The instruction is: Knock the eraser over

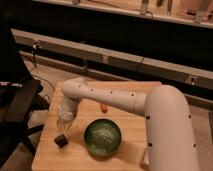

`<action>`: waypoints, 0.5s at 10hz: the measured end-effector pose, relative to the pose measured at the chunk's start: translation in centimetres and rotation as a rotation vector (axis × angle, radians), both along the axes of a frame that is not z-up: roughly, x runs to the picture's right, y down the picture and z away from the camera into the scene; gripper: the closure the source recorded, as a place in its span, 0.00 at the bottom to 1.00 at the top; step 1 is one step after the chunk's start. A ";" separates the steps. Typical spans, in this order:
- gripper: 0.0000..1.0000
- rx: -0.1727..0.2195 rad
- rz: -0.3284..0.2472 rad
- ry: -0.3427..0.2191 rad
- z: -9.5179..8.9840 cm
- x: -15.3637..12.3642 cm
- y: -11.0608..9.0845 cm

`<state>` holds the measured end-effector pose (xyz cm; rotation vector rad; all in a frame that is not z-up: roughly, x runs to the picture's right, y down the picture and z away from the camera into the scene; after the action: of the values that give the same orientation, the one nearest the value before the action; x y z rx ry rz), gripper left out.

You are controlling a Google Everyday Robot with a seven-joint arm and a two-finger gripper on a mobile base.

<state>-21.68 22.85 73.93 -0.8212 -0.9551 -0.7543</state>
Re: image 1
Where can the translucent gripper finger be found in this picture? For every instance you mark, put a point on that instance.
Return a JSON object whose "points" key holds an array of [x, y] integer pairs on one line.
{"points": [[60, 126], [68, 126]]}

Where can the green glass bowl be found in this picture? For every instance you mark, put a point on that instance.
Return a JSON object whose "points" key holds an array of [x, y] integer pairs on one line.
{"points": [[102, 137]]}

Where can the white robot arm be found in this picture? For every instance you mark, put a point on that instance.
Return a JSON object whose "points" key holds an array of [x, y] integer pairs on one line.
{"points": [[170, 136]]}

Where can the black chair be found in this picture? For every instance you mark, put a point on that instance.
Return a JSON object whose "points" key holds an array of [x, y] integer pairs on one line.
{"points": [[14, 127]]}

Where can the dark brown eraser block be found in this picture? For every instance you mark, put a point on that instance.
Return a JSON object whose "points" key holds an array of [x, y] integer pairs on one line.
{"points": [[61, 141]]}

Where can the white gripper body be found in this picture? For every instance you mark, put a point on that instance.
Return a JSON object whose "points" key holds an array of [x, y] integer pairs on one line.
{"points": [[68, 109]]}

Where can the small orange object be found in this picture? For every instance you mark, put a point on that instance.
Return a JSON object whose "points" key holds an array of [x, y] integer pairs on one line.
{"points": [[104, 108]]}

